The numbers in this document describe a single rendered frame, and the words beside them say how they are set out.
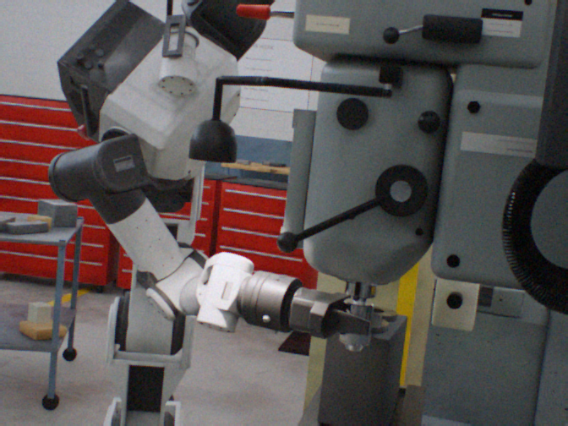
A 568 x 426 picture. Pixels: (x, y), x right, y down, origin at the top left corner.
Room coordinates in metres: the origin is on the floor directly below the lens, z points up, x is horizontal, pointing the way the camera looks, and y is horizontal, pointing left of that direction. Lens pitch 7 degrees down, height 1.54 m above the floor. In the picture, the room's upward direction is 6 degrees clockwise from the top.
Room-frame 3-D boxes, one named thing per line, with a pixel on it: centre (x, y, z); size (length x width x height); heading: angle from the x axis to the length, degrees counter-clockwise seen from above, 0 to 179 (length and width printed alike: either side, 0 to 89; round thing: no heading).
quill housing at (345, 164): (1.23, -0.13, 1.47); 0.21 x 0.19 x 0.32; 168
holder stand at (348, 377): (1.61, -0.19, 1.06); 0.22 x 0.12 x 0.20; 163
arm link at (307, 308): (1.27, -0.05, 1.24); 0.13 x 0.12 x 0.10; 155
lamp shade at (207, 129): (1.25, 0.12, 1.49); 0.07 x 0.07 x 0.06
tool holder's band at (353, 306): (1.23, -0.13, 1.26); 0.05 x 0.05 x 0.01
